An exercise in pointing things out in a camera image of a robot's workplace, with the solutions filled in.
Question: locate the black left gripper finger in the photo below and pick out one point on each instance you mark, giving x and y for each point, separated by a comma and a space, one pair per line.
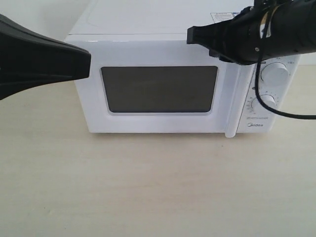
28, 59

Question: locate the white microwave door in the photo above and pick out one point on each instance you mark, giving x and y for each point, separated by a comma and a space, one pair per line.
139, 84

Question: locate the warning label sticker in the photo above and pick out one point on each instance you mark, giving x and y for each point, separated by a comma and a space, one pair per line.
218, 17

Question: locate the white microwave oven body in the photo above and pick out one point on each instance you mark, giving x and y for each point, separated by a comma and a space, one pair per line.
168, 19

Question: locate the lower white timer knob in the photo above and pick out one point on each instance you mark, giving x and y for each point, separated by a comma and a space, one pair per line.
267, 99

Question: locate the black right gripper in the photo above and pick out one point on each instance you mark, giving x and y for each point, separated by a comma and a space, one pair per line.
237, 40

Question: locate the upper white control knob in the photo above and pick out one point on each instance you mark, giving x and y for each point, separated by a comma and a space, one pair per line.
274, 74

